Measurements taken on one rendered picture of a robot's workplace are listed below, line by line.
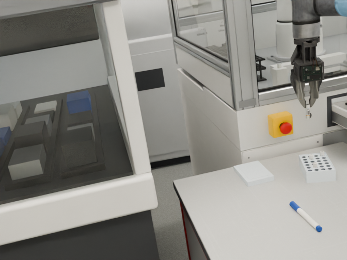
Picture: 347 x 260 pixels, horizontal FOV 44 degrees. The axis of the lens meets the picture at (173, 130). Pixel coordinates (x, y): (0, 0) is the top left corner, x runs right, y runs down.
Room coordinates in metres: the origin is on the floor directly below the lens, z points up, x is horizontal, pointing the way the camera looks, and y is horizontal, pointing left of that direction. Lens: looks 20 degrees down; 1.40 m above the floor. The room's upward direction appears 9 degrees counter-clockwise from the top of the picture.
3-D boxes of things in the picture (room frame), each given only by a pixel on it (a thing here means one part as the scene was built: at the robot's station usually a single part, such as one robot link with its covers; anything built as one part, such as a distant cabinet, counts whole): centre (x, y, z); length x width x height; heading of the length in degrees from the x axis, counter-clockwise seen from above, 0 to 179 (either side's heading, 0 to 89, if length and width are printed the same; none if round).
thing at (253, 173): (1.22, -0.23, 0.77); 0.13 x 0.09 x 0.02; 9
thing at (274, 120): (1.33, -0.36, 0.88); 0.07 x 0.05 x 0.07; 99
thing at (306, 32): (1.20, -0.42, 1.19); 0.08 x 0.08 x 0.05
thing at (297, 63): (1.20, -0.41, 1.11); 0.09 x 0.08 x 0.12; 171
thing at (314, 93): (1.20, -0.43, 1.01); 0.06 x 0.03 x 0.09; 171
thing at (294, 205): (0.94, -0.30, 0.77); 0.14 x 0.02 x 0.02; 11
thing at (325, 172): (1.17, -0.42, 0.78); 0.12 x 0.08 x 0.04; 172
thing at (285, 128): (1.29, -0.36, 0.88); 0.04 x 0.03 x 0.04; 99
